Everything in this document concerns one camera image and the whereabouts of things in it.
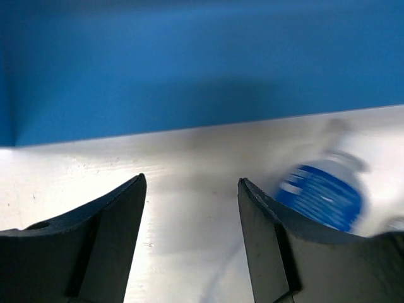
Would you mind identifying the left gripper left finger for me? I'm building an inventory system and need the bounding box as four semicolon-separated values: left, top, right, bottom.
1;174;147;302

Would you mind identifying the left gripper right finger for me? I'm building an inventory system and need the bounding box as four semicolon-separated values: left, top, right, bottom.
237;178;403;302

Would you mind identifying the water bottle blue label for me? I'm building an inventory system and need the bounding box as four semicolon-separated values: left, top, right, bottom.
273;119;403;237

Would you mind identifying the blue and yellow wooden shelf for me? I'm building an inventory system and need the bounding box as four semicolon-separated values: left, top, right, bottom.
1;1;403;146

